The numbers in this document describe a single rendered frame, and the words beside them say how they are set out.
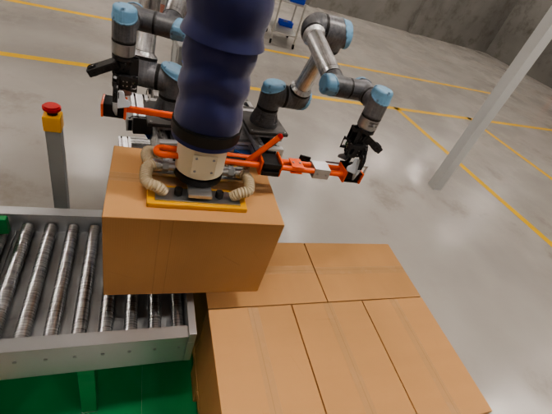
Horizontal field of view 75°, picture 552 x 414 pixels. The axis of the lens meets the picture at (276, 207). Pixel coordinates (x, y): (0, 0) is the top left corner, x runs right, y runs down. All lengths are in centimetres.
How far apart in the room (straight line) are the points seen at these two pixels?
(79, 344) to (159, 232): 50
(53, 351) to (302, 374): 92
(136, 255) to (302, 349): 80
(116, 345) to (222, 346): 40
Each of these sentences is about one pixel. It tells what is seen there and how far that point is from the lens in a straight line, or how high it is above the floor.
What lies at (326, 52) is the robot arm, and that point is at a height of 157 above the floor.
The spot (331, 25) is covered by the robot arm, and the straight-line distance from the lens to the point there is 167.
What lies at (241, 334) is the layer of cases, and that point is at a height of 54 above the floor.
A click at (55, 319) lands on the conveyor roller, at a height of 55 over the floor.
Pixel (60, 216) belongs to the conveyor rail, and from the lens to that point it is 191.
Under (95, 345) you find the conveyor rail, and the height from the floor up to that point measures 59.
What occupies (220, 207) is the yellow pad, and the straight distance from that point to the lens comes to 125.
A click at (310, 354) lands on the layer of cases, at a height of 54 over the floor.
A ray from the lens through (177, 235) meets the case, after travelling 125.
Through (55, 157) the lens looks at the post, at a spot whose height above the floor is 80.
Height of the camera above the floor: 190
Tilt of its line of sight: 38 degrees down
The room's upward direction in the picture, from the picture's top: 21 degrees clockwise
